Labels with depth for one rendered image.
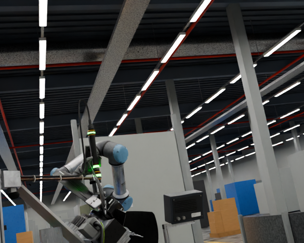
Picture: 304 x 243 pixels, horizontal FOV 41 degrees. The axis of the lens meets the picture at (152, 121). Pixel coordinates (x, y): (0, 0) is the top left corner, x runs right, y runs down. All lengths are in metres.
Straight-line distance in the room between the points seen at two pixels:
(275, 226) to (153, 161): 1.45
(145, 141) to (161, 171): 0.38
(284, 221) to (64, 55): 8.23
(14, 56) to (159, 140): 6.86
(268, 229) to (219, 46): 8.70
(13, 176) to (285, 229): 2.49
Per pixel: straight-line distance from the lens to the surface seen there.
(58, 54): 10.87
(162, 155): 4.52
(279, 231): 3.85
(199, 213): 2.94
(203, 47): 11.90
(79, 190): 2.25
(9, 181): 1.86
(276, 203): 8.92
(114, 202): 2.19
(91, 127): 2.37
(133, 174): 4.35
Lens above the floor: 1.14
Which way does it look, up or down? 13 degrees up
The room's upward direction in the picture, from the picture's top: 10 degrees counter-clockwise
